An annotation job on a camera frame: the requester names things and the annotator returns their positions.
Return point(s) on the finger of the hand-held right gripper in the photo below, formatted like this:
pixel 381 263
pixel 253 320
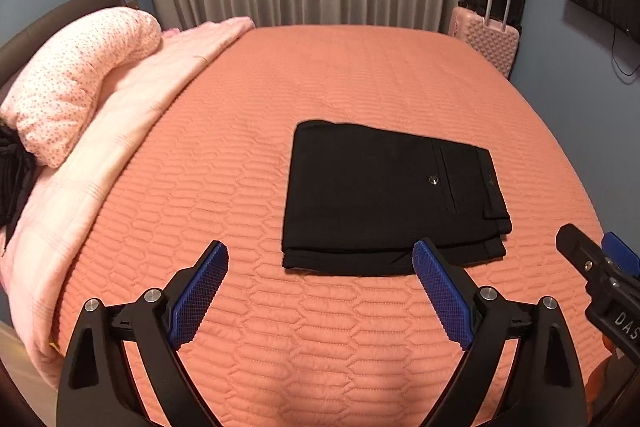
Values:
pixel 580 252
pixel 622 252

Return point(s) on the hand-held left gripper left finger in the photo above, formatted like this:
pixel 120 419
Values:
pixel 200 292

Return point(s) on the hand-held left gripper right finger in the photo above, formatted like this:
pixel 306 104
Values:
pixel 445 297

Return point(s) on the black pants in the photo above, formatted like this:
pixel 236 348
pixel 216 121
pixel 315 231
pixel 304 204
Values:
pixel 380 187

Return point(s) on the person's right hand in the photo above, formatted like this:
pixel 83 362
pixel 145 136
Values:
pixel 600 379

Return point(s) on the orange quilted bedspread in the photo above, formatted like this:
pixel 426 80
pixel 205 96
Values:
pixel 250 157

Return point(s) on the pink blanket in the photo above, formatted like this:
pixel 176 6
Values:
pixel 110 137

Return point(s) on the black cloth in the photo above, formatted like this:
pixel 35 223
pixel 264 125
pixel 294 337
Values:
pixel 12 177

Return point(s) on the pink suitcase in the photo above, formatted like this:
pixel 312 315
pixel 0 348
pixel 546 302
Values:
pixel 487 39

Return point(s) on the pink floral pillow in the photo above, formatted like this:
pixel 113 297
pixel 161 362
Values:
pixel 75 77

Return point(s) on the brown headboard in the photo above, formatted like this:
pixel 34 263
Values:
pixel 45 22

